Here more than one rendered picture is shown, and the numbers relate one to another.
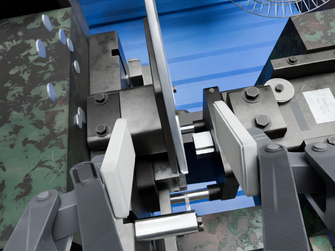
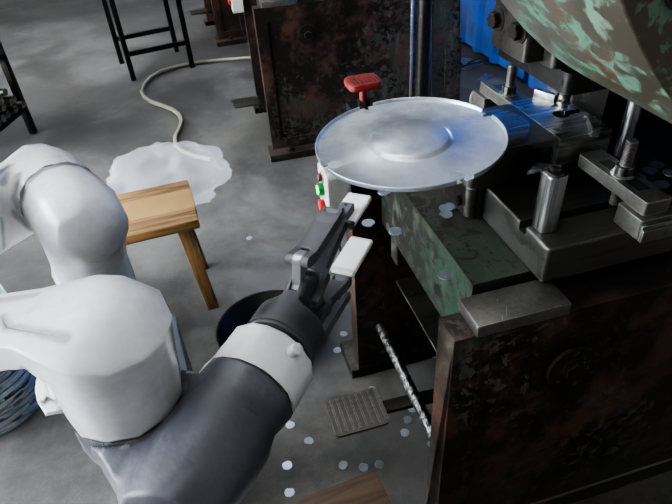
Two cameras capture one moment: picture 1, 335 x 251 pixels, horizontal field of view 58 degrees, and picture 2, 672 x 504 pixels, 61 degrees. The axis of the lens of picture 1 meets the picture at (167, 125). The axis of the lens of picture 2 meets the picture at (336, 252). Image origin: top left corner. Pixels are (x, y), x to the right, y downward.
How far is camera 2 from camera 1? 61 cm
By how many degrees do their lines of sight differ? 56
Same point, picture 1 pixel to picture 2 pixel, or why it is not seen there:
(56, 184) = (452, 264)
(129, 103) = not seen: hidden behind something
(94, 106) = (449, 191)
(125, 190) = (347, 266)
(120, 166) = (338, 263)
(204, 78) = not seen: outside the picture
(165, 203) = (589, 166)
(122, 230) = (528, 239)
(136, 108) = not seen: hidden behind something
